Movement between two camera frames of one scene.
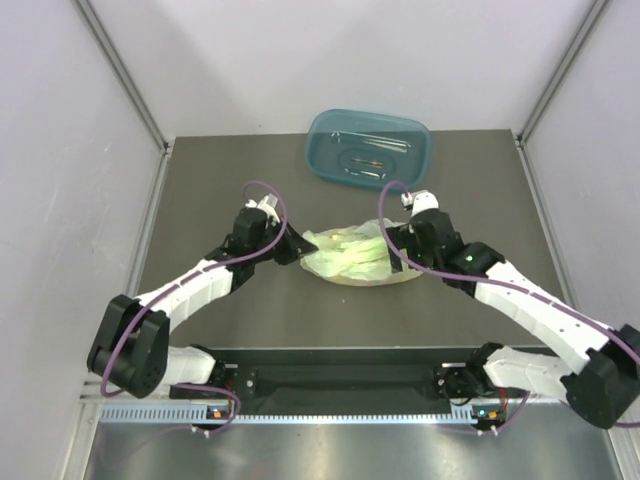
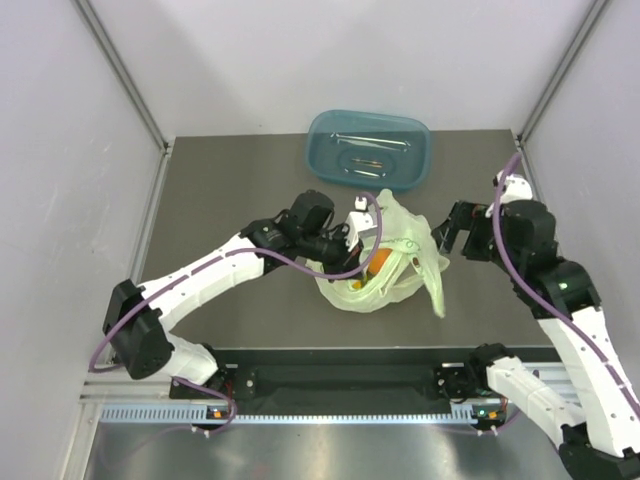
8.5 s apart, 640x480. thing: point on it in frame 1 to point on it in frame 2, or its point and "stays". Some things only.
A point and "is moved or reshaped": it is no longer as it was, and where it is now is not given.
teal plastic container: [365, 151] stays
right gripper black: [403, 237] to [465, 215]
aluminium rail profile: [91, 392] stays
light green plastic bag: [353, 254] is moved or reshaped
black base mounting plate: [339, 380] stays
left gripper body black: [283, 252] to [335, 255]
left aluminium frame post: [123, 72] stays
